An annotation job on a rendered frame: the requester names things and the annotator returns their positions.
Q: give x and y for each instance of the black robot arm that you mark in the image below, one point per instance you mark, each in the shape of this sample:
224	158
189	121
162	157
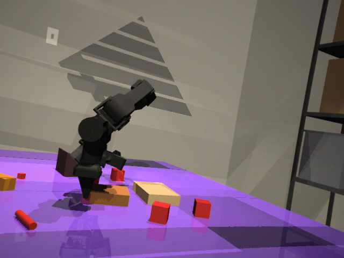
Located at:
114	115

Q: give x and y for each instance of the tan rectangular board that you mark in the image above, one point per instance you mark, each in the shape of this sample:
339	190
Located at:
150	192

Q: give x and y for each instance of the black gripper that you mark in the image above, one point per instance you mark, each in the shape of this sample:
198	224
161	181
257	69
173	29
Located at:
89	168

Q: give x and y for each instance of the red cylinder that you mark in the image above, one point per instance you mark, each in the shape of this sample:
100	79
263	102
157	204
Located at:
30	223

